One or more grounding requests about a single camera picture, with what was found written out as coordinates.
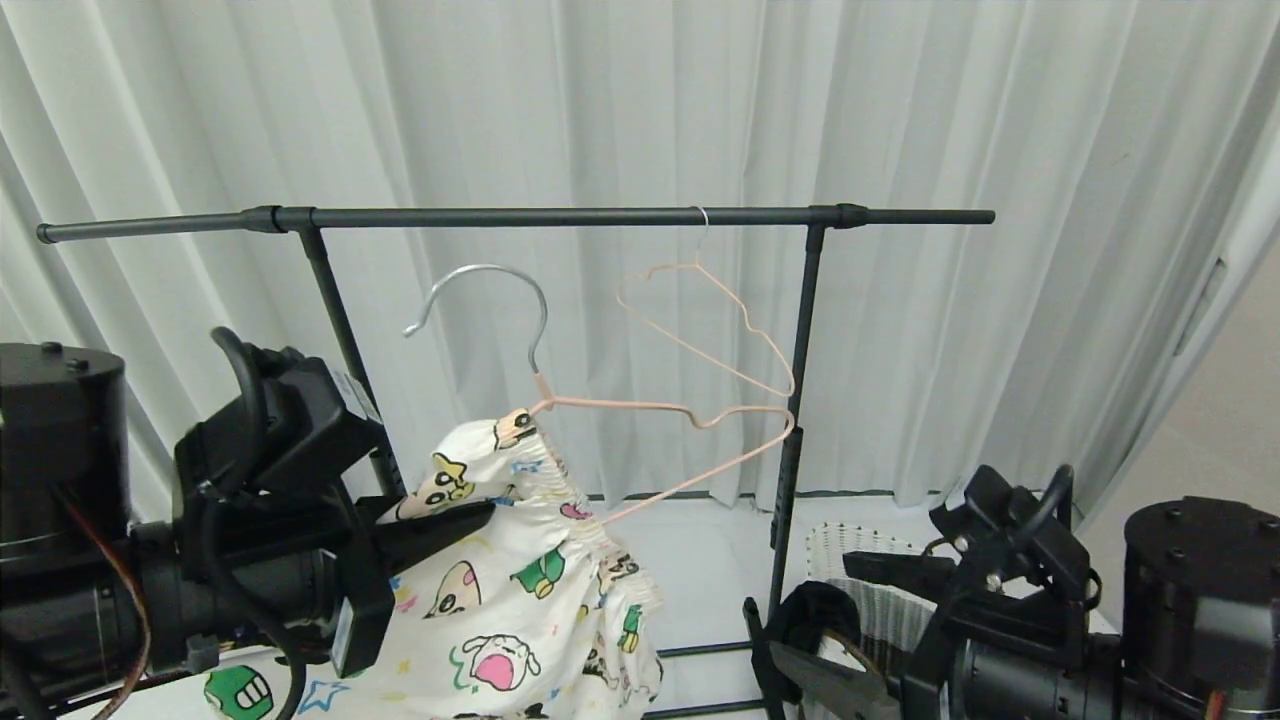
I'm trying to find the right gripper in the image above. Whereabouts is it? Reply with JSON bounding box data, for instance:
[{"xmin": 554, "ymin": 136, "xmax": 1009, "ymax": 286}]
[{"xmin": 767, "ymin": 551, "xmax": 1126, "ymax": 720}]

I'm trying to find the cream printed garment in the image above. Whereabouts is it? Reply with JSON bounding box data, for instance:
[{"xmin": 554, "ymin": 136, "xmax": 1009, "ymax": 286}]
[{"xmin": 205, "ymin": 408, "xmax": 666, "ymax": 720}]

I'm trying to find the white curtain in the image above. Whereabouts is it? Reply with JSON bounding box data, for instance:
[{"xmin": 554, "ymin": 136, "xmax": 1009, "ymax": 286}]
[{"xmin": 0, "ymin": 0, "xmax": 1280, "ymax": 521}]

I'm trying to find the black clothes rack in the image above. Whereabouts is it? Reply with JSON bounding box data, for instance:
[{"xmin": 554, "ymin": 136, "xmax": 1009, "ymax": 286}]
[{"xmin": 35, "ymin": 203, "xmax": 997, "ymax": 720}]

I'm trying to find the black cable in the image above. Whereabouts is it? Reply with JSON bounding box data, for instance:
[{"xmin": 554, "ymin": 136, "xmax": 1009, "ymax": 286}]
[
  {"xmin": 1005, "ymin": 463, "xmax": 1077, "ymax": 546},
  {"xmin": 198, "ymin": 327, "xmax": 306, "ymax": 720}
]

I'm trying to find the white laundry basket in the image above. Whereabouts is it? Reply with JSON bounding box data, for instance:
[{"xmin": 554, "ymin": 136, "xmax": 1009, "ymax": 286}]
[{"xmin": 805, "ymin": 522, "xmax": 961, "ymax": 691}]

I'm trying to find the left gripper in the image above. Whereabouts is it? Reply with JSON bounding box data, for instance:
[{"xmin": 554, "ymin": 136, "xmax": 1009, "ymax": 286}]
[{"xmin": 130, "ymin": 497, "xmax": 498, "ymax": 681}]

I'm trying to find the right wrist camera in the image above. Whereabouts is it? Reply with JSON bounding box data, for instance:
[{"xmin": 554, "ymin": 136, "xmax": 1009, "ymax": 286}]
[{"xmin": 928, "ymin": 463, "xmax": 1101, "ymax": 646}]

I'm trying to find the pink clothes hanger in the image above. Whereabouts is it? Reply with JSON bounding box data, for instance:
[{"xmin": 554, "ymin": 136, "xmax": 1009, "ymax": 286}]
[
  {"xmin": 615, "ymin": 206, "xmax": 798, "ymax": 399},
  {"xmin": 402, "ymin": 263, "xmax": 798, "ymax": 526}
]

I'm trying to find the black garment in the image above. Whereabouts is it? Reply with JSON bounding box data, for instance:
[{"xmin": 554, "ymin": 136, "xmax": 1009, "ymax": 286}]
[{"xmin": 770, "ymin": 580, "xmax": 863, "ymax": 666}]

